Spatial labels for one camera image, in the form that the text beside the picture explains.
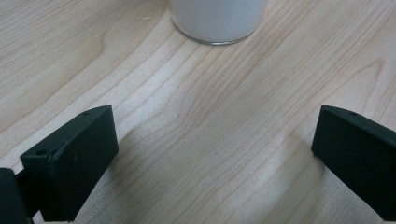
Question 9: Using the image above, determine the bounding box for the glass jar of white salt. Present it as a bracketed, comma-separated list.
[167, 0, 269, 47]

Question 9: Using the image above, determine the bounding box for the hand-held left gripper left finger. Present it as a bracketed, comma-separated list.
[20, 105, 120, 223]

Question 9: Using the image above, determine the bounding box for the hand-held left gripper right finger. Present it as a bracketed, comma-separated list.
[311, 105, 396, 222]

